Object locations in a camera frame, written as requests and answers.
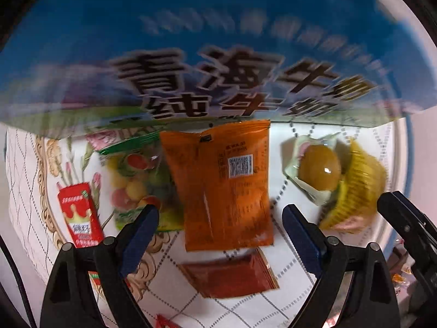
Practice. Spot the white flower printed cloth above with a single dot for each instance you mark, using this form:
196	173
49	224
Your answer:
225	311

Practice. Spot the orange snack packet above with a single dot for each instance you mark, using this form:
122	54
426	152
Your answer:
218	191

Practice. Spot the yellow cake packet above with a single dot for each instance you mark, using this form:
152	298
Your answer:
358	188

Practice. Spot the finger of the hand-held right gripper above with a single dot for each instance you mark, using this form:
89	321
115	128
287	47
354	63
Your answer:
406	229
421	213

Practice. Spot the small red packet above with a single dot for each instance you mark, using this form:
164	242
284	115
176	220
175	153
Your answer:
167	322

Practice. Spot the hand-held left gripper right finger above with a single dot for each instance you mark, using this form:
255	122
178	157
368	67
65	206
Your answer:
297	227

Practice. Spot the blue printed cardboard box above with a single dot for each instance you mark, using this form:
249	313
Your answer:
218	24

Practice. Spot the dark red packet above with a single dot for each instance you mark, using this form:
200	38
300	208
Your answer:
228	276

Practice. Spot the red crown snack packet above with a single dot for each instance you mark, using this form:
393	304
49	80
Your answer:
80	211

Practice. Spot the small wrapped candy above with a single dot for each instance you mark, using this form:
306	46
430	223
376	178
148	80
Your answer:
398	277

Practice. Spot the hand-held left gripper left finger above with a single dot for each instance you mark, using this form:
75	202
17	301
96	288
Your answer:
143	225

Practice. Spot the egg yolk pastry packet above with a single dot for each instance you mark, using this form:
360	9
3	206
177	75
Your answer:
317	167

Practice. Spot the green fruit candy bag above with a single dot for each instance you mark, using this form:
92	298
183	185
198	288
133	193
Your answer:
136	177

